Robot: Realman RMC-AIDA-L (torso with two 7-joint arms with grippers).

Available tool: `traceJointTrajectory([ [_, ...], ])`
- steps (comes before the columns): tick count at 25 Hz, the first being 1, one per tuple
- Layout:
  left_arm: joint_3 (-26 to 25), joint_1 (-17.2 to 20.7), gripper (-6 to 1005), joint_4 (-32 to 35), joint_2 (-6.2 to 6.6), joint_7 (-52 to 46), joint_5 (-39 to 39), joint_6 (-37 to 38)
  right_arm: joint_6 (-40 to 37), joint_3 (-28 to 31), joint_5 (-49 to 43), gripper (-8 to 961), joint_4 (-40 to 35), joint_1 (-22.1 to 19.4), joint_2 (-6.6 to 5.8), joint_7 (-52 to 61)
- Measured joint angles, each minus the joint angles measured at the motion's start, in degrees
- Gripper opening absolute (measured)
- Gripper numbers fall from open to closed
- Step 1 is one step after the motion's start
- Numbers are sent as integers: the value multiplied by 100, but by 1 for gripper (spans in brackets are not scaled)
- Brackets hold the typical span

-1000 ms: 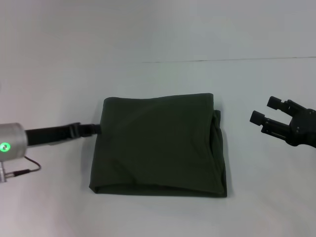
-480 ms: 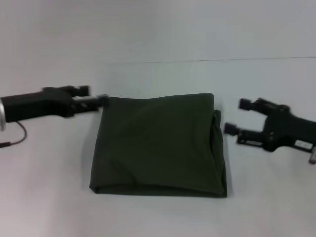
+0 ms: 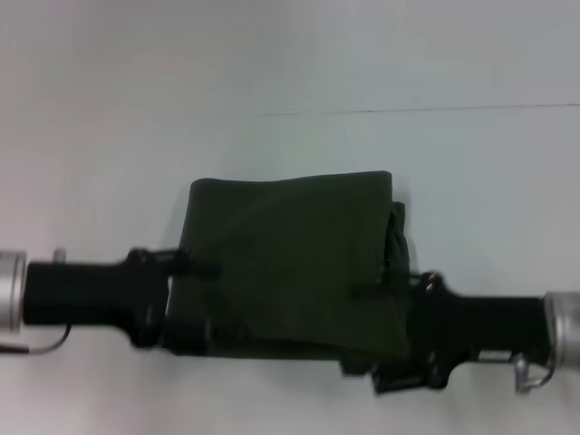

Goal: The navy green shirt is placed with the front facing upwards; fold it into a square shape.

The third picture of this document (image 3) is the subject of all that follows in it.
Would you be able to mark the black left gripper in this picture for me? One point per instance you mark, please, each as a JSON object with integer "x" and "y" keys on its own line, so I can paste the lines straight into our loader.
{"x": 90, "y": 294}

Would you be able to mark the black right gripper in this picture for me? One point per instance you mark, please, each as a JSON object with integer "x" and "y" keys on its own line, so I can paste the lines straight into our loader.
{"x": 480, "y": 326}

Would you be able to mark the dark green printed t-shirt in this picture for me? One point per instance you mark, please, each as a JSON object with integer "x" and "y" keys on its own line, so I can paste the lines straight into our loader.
{"x": 290, "y": 254}

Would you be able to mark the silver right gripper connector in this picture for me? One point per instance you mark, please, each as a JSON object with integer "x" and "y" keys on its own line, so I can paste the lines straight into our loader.
{"x": 530, "y": 376}

